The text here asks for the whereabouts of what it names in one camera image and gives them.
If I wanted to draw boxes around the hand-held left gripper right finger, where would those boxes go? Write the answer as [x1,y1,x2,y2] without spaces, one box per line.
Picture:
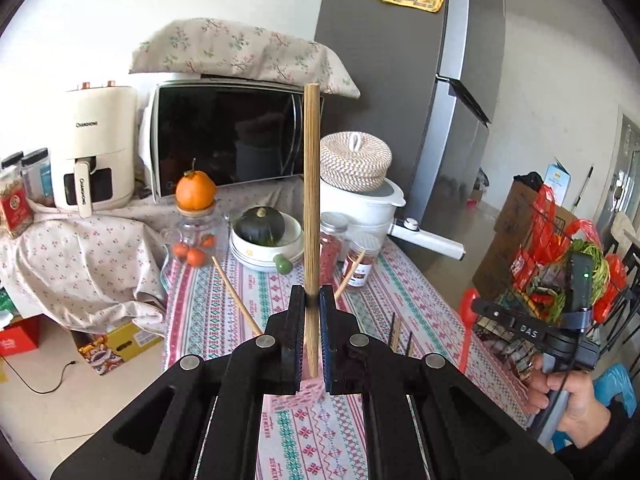
[319,284,574,480]

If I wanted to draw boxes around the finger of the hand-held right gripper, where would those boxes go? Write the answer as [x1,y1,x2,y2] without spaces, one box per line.
[470,297,557,342]

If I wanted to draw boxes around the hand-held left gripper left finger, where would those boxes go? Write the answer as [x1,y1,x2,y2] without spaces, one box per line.
[50,285,306,480]

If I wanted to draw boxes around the light wooden chopstick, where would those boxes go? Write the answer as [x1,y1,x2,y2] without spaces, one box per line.
[211,255,264,337]
[333,249,367,302]
[304,83,321,379]

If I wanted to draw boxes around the person's right forearm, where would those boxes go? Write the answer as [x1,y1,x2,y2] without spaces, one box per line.
[552,401,640,480]

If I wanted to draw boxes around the person's right hand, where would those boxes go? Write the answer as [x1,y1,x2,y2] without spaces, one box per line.
[527,354,614,442]

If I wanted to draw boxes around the green vegetables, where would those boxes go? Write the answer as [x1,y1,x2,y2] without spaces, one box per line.
[569,238,610,287]

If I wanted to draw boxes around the red plastic bag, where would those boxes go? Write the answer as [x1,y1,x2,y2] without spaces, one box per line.
[510,184,628,317]

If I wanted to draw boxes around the spice jar with red label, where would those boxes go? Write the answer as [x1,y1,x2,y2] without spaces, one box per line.
[342,232,382,289]

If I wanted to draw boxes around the spice jar with silver lid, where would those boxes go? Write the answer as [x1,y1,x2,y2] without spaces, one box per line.
[319,212,350,287]

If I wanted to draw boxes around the brown cardboard box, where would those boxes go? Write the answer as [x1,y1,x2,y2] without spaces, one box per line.
[472,179,579,302]

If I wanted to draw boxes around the mop stick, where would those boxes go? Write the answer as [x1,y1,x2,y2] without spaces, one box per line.
[569,163,595,212]

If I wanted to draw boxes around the blue and white box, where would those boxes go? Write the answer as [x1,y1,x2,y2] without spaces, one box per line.
[542,159,572,206]

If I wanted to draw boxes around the patterned striped tablecloth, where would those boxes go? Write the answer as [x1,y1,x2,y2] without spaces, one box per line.
[161,234,532,480]

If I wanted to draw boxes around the door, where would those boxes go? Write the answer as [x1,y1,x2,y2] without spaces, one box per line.
[594,104,640,242]

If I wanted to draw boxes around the green squash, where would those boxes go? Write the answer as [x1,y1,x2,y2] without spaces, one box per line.
[234,206,286,247]

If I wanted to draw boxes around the blue plastic stool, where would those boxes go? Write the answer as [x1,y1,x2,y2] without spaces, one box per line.
[549,363,639,452]

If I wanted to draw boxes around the white rice cooker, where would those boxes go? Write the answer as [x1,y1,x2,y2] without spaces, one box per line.
[319,177,406,242]

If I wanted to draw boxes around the glass jar with wooden lid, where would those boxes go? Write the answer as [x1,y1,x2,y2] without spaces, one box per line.
[161,205,229,267]

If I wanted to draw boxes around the large orange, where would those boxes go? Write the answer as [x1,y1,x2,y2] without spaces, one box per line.
[175,159,217,212]

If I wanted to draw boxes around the woven basket with lid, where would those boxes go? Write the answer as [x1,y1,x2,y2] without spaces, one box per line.
[319,131,394,192]

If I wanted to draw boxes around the yellow cardboard box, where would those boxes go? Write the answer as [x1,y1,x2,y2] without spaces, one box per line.
[72,320,165,377]

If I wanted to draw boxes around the microwave oven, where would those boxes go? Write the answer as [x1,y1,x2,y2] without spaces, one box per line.
[139,73,325,204]

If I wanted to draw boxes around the floral white cloth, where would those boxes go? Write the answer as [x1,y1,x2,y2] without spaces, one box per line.
[0,180,307,337]

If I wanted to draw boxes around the grey refrigerator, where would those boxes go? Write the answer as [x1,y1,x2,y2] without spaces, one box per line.
[314,0,507,272]

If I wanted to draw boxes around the cream air fryer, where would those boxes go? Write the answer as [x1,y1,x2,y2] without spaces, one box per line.
[52,79,139,219]

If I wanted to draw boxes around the red cardboard box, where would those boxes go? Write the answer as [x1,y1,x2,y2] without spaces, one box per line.
[0,315,44,357]

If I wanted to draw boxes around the floral cushion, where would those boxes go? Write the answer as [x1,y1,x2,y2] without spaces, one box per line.
[128,18,361,100]

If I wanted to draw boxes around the clear jar with black lid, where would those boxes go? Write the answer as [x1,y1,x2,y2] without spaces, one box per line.
[20,147,55,208]
[0,151,25,186]

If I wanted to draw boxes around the wire basket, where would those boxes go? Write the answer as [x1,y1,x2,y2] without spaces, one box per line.
[474,204,608,376]

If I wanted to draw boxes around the white bowl with green handle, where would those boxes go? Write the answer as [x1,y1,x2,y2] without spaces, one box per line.
[229,212,305,275]

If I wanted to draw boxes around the black cable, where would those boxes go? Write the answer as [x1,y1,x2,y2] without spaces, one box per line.
[7,359,79,395]

